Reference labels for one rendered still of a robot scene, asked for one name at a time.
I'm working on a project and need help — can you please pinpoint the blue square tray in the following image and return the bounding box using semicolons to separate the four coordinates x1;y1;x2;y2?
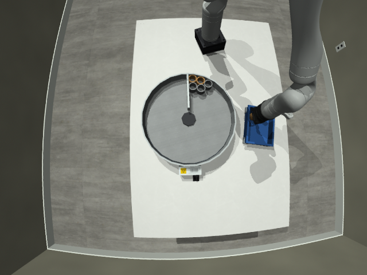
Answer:
243;105;275;147

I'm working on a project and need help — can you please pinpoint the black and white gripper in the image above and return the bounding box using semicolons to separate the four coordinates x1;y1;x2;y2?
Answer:
251;99;293;124

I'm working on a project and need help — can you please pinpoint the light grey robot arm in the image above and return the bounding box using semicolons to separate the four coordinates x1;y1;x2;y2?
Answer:
202;0;323;115

